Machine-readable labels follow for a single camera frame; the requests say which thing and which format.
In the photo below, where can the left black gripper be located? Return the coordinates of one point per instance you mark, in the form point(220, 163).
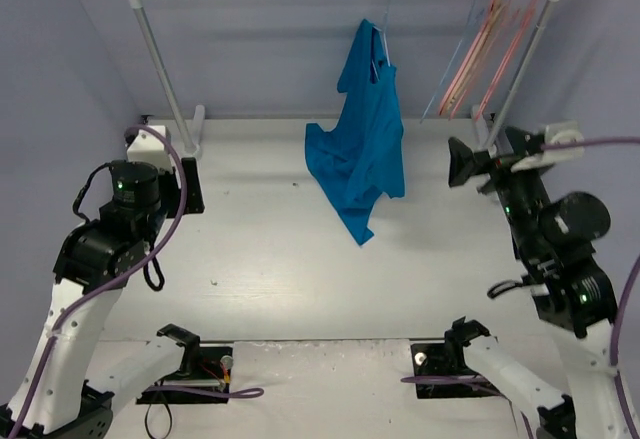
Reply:
point(189, 185)

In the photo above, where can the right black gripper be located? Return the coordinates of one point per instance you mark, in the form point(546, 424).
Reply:
point(493, 164)

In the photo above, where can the blue t shirt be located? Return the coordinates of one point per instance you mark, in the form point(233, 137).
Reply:
point(361, 158)

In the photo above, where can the light blue wire hanger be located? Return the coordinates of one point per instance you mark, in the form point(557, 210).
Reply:
point(386, 19)

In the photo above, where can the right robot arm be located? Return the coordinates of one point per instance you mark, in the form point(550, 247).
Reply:
point(572, 295)

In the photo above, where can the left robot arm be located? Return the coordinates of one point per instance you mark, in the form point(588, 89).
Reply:
point(57, 398)

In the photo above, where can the pink hanger bundle left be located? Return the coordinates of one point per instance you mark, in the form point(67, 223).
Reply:
point(475, 44)

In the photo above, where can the pink hanger right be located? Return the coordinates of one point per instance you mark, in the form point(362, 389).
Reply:
point(525, 20)

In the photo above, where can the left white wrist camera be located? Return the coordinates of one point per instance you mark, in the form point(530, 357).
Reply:
point(148, 149)

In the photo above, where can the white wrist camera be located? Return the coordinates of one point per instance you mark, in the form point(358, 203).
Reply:
point(555, 143)
point(148, 149)

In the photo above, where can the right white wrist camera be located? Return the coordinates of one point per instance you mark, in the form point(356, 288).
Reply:
point(555, 143)

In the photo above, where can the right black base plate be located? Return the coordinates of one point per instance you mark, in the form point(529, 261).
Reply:
point(439, 377)

